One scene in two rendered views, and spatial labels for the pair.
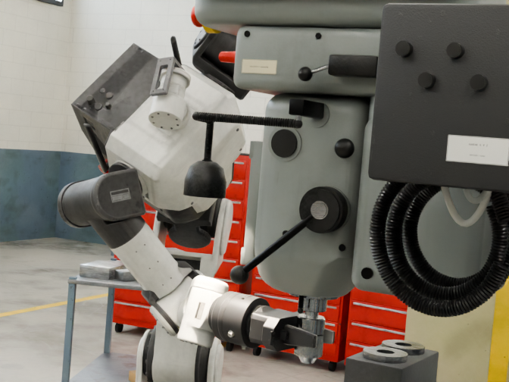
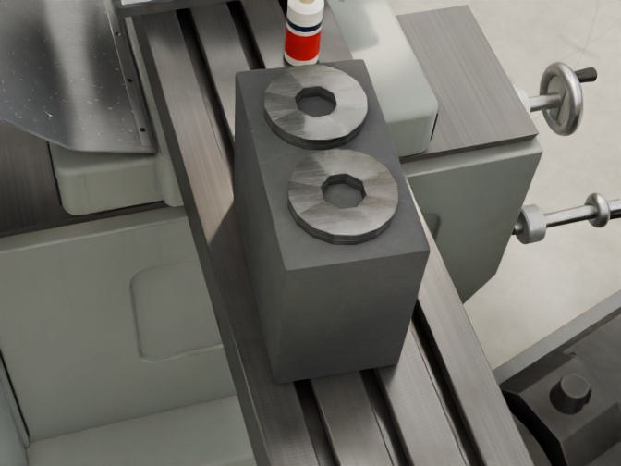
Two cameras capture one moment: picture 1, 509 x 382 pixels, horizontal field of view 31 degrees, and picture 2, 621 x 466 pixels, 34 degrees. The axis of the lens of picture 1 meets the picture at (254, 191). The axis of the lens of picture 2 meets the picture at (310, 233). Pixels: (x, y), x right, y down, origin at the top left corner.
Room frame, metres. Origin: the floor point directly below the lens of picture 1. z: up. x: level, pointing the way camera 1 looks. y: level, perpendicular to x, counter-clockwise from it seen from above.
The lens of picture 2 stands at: (2.27, -0.74, 1.79)
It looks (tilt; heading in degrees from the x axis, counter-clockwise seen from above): 53 degrees down; 132
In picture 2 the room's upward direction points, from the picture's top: 7 degrees clockwise
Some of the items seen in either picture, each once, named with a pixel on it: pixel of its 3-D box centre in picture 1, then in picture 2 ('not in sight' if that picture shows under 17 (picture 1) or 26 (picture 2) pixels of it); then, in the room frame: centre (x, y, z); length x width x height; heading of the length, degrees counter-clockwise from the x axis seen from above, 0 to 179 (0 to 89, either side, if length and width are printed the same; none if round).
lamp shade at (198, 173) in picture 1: (205, 178); not in sight; (1.58, 0.08, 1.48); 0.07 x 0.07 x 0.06
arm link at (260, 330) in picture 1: (265, 326); not in sight; (1.58, -0.04, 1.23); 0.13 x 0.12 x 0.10; 143
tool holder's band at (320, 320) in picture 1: (310, 319); not in sight; (1.53, -0.11, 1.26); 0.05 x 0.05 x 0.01
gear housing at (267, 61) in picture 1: (357, 68); not in sight; (1.51, -0.15, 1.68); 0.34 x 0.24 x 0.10; 64
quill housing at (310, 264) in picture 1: (324, 195); not in sight; (1.52, -0.11, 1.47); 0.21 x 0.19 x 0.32; 154
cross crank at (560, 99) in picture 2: not in sight; (540, 103); (1.75, 0.34, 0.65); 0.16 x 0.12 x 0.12; 64
